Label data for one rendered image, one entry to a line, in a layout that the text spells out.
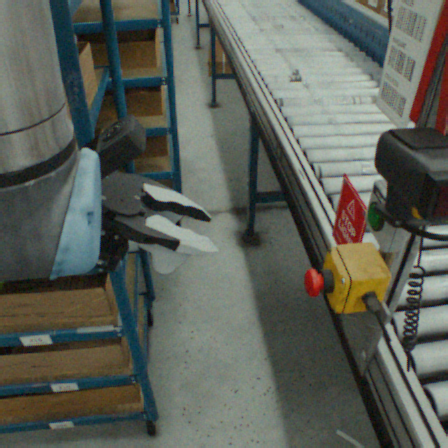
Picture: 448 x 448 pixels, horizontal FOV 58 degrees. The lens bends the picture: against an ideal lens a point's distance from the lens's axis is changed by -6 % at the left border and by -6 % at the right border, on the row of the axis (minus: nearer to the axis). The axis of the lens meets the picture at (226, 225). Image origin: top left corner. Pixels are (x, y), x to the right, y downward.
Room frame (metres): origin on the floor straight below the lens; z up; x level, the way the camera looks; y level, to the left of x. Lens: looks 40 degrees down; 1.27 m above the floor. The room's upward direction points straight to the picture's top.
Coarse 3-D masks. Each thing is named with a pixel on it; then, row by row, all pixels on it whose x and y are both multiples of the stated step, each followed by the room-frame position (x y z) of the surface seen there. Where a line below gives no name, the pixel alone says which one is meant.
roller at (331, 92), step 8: (336, 88) 1.33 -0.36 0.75; (352, 88) 1.34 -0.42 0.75; (360, 88) 1.34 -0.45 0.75; (368, 88) 1.35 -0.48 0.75; (376, 88) 1.35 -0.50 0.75; (272, 96) 1.28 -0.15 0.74; (280, 96) 1.28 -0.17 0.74; (288, 96) 1.29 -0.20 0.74; (296, 96) 1.29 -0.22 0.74; (304, 96) 1.29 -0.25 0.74; (312, 96) 1.30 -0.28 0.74; (328, 96) 1.30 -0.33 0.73; (336, 96) 1.31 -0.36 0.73
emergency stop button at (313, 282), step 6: (312, 270) 0.40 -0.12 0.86; (306, 276) 0.40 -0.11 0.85; (312, 276) 0.39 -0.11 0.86; (318, 276) 0.40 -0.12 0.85; (306, 282) 0.39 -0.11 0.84; (312, 282) 0.39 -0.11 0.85; (318, 282) 0.38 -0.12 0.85; (306, 288) 0.39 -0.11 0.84; (312, 288) 0.38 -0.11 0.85; (318, 288) 0.38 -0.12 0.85; (312, 294) 0.38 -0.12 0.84; (318, 294) 0.38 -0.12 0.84
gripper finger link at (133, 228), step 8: (112, 216) 0.33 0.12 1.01; (120, 216) 0.33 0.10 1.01; (136, 216) 0.34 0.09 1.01; (112, 224) 0.32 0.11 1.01; (120, 224) 0.32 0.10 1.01; (128, 224) 0.32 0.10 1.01; (136, 224) 0.32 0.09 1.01; (144, 224) 0.33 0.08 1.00; (120, 232) 0.32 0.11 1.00; (128, 232) 0.32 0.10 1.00; (136, 232) 0.31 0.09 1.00; (144, 232) 0.32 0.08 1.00; (152, 232) 0.32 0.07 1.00; (160, 232) 0.33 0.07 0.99; (136, 240) 0.31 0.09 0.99; (144, 240) 0.32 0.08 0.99; (152, 240) 0.32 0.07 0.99; (160, 240) 0.32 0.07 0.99; (168, 240) 0.32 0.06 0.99; (176, 240) 0.32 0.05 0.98; (168, 248) 0.32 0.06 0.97; (176, 248) 0.32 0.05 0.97
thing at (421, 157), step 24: (384, 144) 0.37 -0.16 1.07; (408, 144) 0.34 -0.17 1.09; (432, 144) 0.34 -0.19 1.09; (384, 168) 0.36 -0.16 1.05; (408, 168) 0.32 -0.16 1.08; (432, 168) 0.30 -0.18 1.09; (408, 192) 0.31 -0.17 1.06; (432, 192) 0.28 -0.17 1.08; (384, 216) 0.35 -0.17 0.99; (408, 216) 0.33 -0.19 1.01; (432, 216) 0.28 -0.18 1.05
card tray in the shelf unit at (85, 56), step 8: (80, 48) 0.85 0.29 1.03; (88, 48) 0.83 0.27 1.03; (80, 56) 0.76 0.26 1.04; (88, 56) 0.82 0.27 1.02; (88, 64) 0.81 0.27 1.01; (88, 72) 0.79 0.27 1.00; (88, 80) 0.78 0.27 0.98; (64, 88) 0.63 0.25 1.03; (88, 88) 0.77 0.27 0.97; (96, 88) 0.84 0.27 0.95; (64, 96) 0.62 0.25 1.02; (88, 96) 0.76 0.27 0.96
